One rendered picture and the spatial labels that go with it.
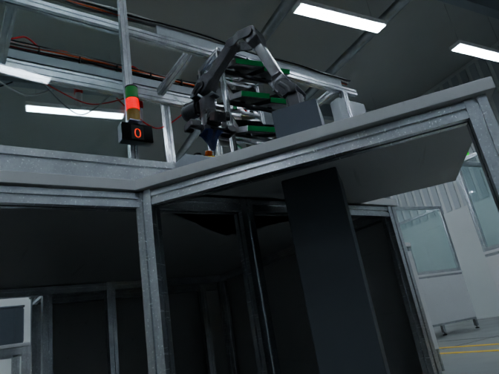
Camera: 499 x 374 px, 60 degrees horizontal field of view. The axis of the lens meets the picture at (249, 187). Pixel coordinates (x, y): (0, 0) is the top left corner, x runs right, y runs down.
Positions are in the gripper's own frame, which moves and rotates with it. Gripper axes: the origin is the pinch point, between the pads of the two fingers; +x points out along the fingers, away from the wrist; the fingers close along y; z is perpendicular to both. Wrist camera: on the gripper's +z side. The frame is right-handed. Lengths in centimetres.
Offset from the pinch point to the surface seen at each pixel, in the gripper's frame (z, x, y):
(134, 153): -25.1, -4.6, -18.9
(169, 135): -120, -67, 43
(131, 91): -21.0, -28.7, -20.2
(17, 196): 14, 29, -62
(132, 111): -20.9, -19.9, -20.3
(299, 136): 51, 24, -8
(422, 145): 59, 25, 28
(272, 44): -389, -446, 413
